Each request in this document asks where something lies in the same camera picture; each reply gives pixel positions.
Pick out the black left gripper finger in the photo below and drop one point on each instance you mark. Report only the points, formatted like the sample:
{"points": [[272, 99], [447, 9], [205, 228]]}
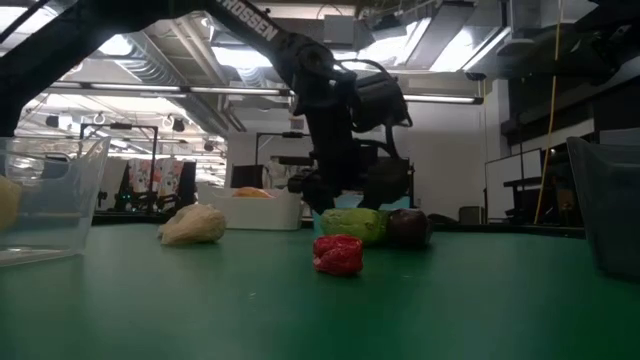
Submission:
{"points": [[387, 185], [315, 192]]}

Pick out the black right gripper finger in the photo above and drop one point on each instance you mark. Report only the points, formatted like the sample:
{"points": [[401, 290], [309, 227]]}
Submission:
{"points": [[590, 62]]}

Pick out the long purple eggplant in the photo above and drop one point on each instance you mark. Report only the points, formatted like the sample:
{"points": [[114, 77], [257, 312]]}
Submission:
{"points": [[410, 227]]}

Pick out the green cucumber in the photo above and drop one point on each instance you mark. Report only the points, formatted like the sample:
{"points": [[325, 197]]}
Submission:
{"points": [[352, 226]]}

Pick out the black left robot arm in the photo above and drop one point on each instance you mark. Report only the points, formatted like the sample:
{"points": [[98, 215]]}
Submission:
{"points": [[295, 50]]}

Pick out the teal plastic basket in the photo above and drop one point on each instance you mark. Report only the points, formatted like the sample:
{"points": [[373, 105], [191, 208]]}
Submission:
{"points": [[350, 200]]}

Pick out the white plastic basket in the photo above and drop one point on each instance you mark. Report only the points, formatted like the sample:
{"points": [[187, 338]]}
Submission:
{"points": [[260, 215]]}

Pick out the small red pepper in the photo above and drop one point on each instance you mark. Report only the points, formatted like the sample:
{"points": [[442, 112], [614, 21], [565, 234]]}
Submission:
{"points": [[339, 256]]}

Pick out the small black monitor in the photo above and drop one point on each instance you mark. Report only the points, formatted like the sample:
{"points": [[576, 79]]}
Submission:
{"points": [[246, 176]]}

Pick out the grey waste bin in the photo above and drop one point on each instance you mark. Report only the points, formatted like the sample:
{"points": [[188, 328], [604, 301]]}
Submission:
{"points": [[471, 215]]}

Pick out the long LED light bar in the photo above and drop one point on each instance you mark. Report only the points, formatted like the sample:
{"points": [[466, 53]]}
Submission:
{"points": [[225, 91]]}

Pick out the white whiteboard panel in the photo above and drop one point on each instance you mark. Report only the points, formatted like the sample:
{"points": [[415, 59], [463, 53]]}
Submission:
{"points": [[510, 175]]}

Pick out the patterned fabric panel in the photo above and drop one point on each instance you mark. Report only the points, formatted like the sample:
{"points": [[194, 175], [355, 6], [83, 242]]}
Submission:
{"points": [[167, 175]]}

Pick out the dark translucent plastic bin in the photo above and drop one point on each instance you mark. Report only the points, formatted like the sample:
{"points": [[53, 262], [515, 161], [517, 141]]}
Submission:
{"points": [[610, 210]]}

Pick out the green table mat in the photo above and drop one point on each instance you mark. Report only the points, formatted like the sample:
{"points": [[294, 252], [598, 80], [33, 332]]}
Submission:
{"points": [[150, 310]]}

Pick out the clear plastic bin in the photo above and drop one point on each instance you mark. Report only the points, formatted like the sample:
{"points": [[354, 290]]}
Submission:
{"points": [[95, 165]]}

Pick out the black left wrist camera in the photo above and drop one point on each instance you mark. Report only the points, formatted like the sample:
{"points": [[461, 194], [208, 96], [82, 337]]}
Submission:
{"points": [[380, 100]]}

